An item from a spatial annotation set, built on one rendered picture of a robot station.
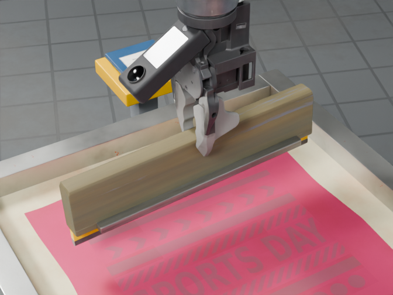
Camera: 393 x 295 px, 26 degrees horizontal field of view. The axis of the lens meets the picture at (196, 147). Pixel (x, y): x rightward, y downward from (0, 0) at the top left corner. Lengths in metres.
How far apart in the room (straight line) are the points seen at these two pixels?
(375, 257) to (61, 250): 0.43
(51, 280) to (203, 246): 0.21
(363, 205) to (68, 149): 0.45
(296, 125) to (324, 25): 2.38
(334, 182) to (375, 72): 2.05
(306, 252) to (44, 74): 2.23
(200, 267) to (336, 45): 2.38
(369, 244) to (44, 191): 0.48
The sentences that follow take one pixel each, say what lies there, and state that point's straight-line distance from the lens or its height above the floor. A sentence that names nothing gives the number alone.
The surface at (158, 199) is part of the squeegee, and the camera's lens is 1.13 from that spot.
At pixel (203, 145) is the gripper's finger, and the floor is 1.11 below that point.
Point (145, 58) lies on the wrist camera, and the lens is 1.04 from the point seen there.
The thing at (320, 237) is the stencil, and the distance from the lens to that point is 1.21.
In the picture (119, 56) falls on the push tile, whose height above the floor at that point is 0.97.
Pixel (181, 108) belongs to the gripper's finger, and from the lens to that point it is 1.12.
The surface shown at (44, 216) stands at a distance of 1.24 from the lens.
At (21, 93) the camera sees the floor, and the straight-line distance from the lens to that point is 3.20.
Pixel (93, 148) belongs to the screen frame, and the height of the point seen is 0.99.
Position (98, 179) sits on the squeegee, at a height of 1.10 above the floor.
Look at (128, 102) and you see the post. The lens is 1.48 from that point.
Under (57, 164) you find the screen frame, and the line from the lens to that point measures 1.29.
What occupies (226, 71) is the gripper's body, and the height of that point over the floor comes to 1.21.
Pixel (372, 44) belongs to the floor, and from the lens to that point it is 3.49.
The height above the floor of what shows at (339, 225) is 0.96.
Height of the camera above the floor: 1.79
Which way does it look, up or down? 38 degrees down
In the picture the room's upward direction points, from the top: straight up
